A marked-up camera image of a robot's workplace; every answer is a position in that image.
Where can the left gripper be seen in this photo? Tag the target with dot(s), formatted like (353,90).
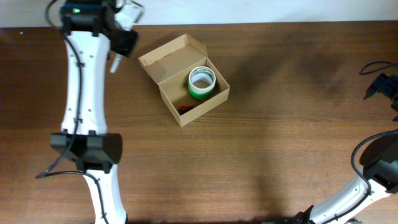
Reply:
(129,47)

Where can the black and white marker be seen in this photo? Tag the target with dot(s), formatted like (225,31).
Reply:
(116,63)

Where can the brown cardboard box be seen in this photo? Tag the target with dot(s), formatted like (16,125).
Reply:
(170,65)

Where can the white masking tape roll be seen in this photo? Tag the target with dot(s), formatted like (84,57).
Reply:
(202,77)

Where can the orange utility knife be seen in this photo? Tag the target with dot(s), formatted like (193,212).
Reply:
(184,109)

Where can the green tape roll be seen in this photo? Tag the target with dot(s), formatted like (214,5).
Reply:
(200,94)

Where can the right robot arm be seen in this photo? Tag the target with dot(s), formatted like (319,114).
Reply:
(374,161)

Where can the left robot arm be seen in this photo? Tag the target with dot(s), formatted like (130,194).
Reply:
(91,31)

